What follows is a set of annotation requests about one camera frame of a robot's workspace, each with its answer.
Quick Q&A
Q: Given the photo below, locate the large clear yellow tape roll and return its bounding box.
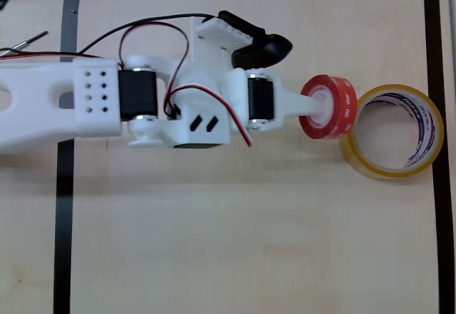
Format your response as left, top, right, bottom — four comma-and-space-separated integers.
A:
338, 83, 445, 181

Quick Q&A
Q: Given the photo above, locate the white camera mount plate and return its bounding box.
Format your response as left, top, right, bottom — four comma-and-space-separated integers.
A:
190, 16, 255, 70

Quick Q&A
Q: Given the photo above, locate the thin metal screwdriver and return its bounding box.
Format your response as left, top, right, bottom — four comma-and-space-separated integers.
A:
0, 30, 49, 57

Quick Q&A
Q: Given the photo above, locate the black cable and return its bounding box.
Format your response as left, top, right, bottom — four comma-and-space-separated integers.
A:
0, 12, 217, 58

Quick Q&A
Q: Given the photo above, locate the thin red cable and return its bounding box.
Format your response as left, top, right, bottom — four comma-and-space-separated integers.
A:
0, 21, 191, 116

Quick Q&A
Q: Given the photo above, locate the small red tape roll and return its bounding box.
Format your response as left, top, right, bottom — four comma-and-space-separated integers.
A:
298, 74, 358, 140

